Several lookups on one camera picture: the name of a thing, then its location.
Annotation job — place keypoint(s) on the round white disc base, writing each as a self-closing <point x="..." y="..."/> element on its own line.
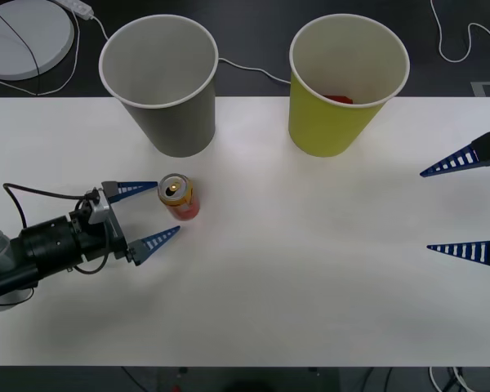
<point x="12" y="45"/>

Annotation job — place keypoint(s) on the grey plastic bin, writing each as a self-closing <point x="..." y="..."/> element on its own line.
<point x="175" y="122"/>

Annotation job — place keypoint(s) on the grey square floor marker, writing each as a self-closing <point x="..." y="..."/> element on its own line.
<point x="479" y="88"/>

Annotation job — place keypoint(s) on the gold and red drink can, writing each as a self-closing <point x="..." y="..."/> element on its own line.
<point x="179" y="200"/>

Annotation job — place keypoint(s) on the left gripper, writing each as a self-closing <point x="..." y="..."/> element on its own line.
<point x="102" y="237"/>

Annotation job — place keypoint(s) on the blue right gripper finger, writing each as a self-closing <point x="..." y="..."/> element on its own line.
<point x="469" y="250"/>
<point x="461" y="160"/>

